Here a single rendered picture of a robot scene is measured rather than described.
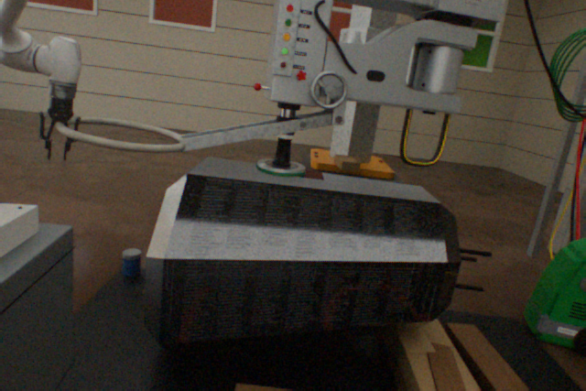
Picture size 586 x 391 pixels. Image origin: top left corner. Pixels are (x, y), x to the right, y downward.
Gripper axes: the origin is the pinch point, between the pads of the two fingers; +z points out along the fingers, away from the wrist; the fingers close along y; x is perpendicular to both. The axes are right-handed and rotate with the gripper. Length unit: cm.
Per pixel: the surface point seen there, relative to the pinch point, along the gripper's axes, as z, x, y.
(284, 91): -39, -25, 76
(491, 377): 60, -89, 170
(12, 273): 2, -85, -3
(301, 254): 13, -60, 78
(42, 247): 2, -74, 2
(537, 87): -131, 290, 753
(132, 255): 70, 47, 38
